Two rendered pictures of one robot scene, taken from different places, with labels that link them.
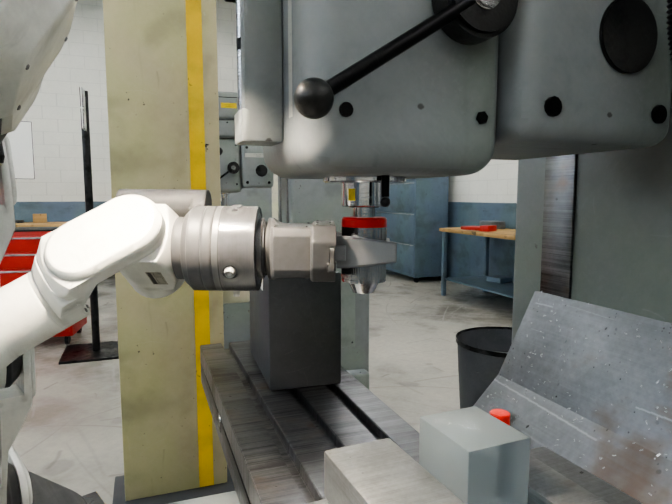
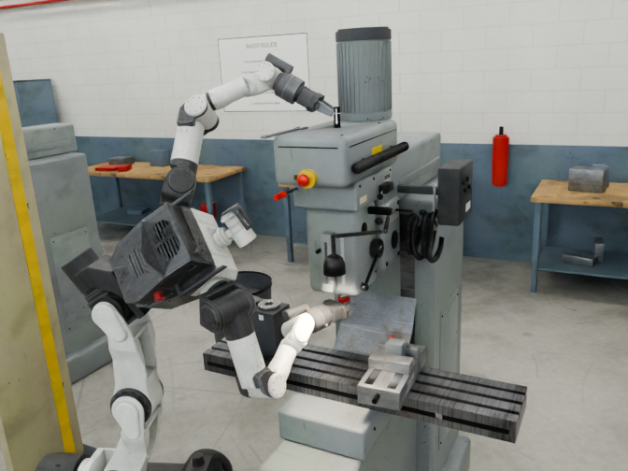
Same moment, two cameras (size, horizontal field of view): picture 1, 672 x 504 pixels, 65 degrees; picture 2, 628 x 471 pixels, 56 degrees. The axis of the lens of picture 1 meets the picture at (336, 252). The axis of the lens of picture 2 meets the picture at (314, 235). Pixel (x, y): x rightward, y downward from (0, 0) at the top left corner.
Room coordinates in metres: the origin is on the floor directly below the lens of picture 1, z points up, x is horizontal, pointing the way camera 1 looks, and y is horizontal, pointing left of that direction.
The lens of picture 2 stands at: (-0.90, 1.39, 2.13)
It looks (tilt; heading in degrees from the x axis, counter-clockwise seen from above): 17 degrees down; 318
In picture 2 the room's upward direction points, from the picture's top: 3 degrees counter-clockwise
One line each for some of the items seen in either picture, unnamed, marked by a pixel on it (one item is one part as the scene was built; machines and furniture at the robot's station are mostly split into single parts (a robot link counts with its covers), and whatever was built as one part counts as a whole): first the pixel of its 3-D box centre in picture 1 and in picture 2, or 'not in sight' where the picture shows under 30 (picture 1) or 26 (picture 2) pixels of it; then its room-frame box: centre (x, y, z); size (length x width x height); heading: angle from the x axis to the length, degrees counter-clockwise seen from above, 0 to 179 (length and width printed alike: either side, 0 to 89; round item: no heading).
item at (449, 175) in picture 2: not in sight; (456, 192); (0.34, -0.43, 1.62); 0.20 x 0.09 x 0.21; 110
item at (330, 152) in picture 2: not in sight; (339, 149); (0.55, -0.04, 1.81); 0.47 x 0.26 x 0.16; 110
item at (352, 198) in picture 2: not in sight; (344, 185); (0.56, -0.07, 1.68); 0.34 x 0.24 x 0.10; 110
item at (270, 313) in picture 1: (291, 312); (261, 323); (0.93, 0.08, 1.08); 0.22 x 0.12 x 0.20; 17
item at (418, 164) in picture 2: not in sight; (389, 167); (0.72, -0.50, 1.66); 0.80 x 0.23 x 0.20; 110
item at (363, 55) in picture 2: not in sight; (363, 74); (0.63, -0.26, 2.05); 0.20 x 0.20 x 0.32
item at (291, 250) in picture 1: (277, 251); (326, 314); (0.55, 0.06, 1.23); 0.13 x 0.12 x 0.10; 2
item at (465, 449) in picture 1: (471, 465); (395, 349); (0.36, -0.10, 1.10); 0.06 x 0.05 x 0.06; 23
